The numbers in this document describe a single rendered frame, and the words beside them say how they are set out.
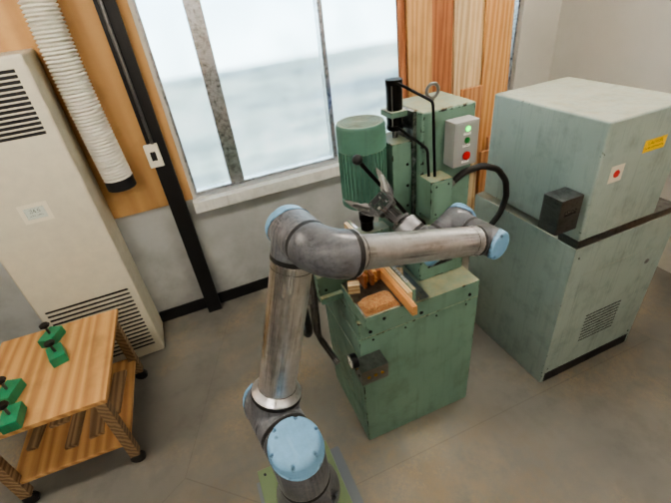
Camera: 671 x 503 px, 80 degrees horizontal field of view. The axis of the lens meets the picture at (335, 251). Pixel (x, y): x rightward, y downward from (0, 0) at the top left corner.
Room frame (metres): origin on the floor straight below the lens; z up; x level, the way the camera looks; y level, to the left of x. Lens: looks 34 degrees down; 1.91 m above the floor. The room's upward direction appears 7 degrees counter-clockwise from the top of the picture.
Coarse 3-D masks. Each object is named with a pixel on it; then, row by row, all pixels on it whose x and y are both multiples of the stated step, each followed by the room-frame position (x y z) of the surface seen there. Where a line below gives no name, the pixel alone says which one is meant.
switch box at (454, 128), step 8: (448, 120) 1.37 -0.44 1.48; (456, 120) 1.36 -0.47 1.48; (464, 120) 1.35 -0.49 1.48; (472, 120) 1.34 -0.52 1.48; (448, 128) 1.35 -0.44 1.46; (456, 128) 1.32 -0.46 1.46; (464, 128) 1.33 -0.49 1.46; (472, 128) 1.34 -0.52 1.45; (448, 136) 1.35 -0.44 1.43; (456, 136) 1.32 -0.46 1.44; (464, 136) 1.33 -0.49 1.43; (472, 136) 1.34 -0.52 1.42; (448, 144) 1.35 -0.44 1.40; (456, 144) 1.32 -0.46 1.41; (464, 144) 1.33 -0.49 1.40; (472, 144) 1.34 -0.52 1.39; (448, 152) 1.35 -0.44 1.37; (456, 152) 1.32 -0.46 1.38; (464, 152) 1.33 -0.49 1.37; (472, 152) 1.34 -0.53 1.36; (448, 160) 1.34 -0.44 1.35; (456, 160) 1.32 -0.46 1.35; (464, 160) 1.33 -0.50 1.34; (472, 160) 1.34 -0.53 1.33
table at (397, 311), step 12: (360, 288) 1.23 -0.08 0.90; (372, 288) 1.22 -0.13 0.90; (384, 288) 1.21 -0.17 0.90; (324, 300) 1.23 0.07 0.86; (348, 300) 1.21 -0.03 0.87; (360, 312) 1.10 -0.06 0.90; (384, 312) 1.09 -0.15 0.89; (396, 312) 1.10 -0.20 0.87; (408, 312) 1.12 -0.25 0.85; (372, 324) 1.07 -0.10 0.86
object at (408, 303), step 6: (384, 270) 1.28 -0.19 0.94; (384, 276) 1.24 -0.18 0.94; (390, 276) 1.23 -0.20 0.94; (384, 282) 1.24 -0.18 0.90; (390, 282) 1.20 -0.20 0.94; (390, 288) 1.20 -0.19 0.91; (396, 288) 1.16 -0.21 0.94; (396, 294) 1.15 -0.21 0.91; (402, 294) 1.12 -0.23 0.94; (402, 300) 1.11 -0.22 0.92; (408, 300) 1.08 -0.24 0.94; (408, 306) 1.07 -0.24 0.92; (414, 306) 1.05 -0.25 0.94; (414, 312) 1.05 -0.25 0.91
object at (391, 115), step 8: (384, 80) 1.44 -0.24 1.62; (392, 80) 1.42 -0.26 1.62; (400, 80) 1.42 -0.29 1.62; (392, 88) 1.42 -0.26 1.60; (400, 88) 1.42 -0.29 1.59; (392, 96) 1.42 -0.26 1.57; (400, 96) 1.42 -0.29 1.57; (392, 104) 1.42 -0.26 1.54; (400, 104) 1.42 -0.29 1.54; (384, 112) 1.43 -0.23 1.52; (392, 112) 1.41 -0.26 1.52; (400, 112) 1.40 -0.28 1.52; (392, 120) 1.41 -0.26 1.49; (400, 120) 1.42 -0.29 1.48; (392, 128) 1.41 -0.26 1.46
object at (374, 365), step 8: (376, 352) 1.15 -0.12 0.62; (360, 360) 1.12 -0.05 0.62; (368, 360) 1.11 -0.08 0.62; (376, 360) 1.11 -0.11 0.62; (384, 360) 1.10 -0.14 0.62; (360, 368) 1.07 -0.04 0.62; (368, 368) 1.07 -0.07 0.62; (376, 368) 1.07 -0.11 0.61; (384, 368) 1.08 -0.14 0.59; (360, 376) 1.06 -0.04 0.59; (368, 376) 1.06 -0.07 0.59; (376, 376) 1.07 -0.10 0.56; (384, 376) 1.08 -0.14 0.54
